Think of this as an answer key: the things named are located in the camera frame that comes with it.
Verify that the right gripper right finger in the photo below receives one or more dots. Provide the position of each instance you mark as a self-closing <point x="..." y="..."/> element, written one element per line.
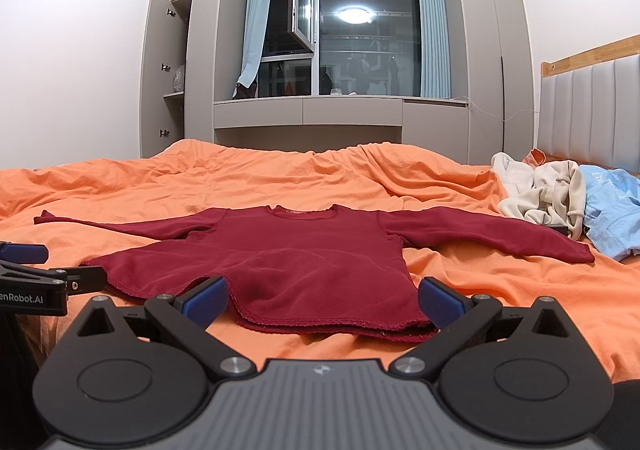
<point x="462" y="323"/>

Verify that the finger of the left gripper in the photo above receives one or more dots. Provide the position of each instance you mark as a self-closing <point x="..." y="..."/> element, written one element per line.
<point x="23" y="253"/>
<point x="85" y="279"/>

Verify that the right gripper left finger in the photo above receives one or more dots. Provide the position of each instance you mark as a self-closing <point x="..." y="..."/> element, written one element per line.
<point x="181" y="322"/>

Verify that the dark red long-sleeve sweater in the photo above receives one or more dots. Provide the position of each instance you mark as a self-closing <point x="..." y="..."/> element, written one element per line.
<point x="338" y="270"/>

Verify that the orange bed duvet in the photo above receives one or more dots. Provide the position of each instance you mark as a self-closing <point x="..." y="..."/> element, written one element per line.
<point x="68" y="207"/>

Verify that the cream beige garment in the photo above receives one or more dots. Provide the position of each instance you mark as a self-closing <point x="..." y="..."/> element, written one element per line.
<point x="552" y="194"/>

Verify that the light blue garment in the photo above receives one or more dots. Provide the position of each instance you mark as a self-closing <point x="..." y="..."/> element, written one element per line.
<point x="612" y="212"/>

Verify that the grey built-in wardrobe unit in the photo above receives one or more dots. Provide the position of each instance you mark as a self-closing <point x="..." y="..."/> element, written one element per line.
<point x="491" y="108"/>

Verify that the open wardrobe door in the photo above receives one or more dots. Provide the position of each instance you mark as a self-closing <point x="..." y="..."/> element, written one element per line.
<point x="162" y="72"/>

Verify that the grey padded wooden headboard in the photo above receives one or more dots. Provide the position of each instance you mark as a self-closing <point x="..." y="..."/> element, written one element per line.
<point x="589" y="107"/>

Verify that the right light blue curtain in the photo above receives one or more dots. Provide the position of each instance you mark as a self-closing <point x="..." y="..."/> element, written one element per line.
<point x="435" y="56"/>

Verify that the light blue curtain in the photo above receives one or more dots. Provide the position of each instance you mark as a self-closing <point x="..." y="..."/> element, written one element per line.
<point x="435" y="56"/>
<point x="255" y="26"/>

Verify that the large window glass pane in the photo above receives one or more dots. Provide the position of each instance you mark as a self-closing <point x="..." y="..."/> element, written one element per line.
<point x="370" y="47"/>

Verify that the open window sash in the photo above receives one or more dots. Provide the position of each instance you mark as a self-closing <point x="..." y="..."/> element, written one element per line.
<point x="301" y="22"/>

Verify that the left light blue curtain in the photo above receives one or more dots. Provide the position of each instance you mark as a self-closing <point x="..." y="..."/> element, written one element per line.
<point x="255" y="26"/>

